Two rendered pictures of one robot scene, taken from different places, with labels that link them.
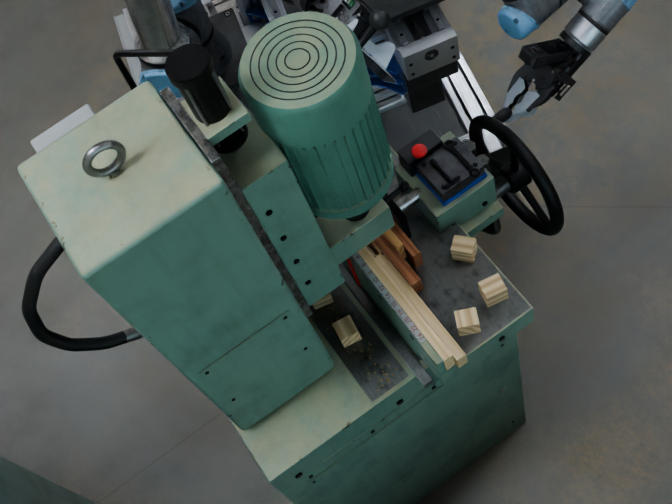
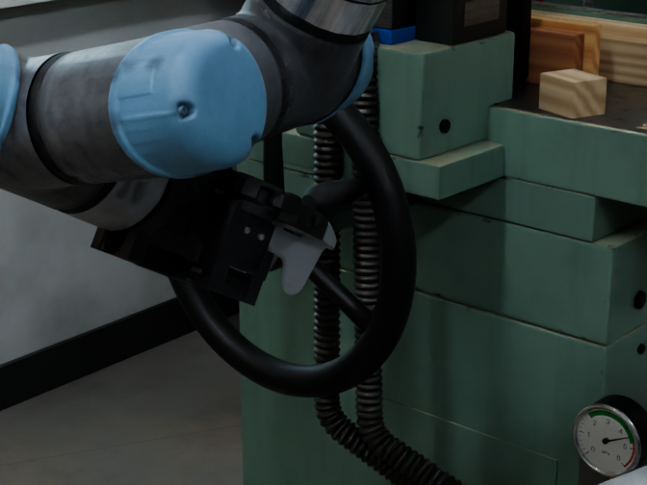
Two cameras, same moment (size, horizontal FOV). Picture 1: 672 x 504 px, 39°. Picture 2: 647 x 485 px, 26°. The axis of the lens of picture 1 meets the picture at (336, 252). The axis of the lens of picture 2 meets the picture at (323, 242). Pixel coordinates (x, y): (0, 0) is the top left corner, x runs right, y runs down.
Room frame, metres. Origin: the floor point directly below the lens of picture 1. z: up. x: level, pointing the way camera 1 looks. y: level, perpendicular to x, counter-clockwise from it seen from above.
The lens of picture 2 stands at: (1.83, -1.04, 1.18)
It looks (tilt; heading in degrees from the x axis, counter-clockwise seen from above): 19 degrees down; 143
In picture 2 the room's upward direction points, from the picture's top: straight up
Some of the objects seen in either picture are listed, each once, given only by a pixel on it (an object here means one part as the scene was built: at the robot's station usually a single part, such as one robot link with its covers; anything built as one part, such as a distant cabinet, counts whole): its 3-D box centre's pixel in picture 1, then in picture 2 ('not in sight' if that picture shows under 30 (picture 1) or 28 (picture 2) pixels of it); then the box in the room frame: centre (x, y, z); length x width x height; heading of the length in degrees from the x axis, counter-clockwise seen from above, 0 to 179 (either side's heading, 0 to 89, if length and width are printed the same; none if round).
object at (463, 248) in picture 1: (464, 248); not in sight; (0.77, -0.22, 0.92); 0.04 x 0.03 x 0.04; 52
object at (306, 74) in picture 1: (321, 121); not in sight; (0.86, -0.06, 1.35); 0.18 x 0.18 x 0.31
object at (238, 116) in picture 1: (205, 103); not in sight; (0.83, 0.07, 1.53); 0.08 x 0.08 x 0.17; 11
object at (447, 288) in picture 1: (413, 220); (459, 114); (0.90, -0.16, 0.87); 0.61 x 0.30 x 0.06; 11
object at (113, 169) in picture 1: (105, 159); not in sight; (0.80, 0.22, 1.55); 0.06 x 0.02 x 0.07; 101
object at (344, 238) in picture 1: (350, 226); not in sight; (0.86, -0.04, 1.03); 0.14 x 0.07 x 0.09; 101
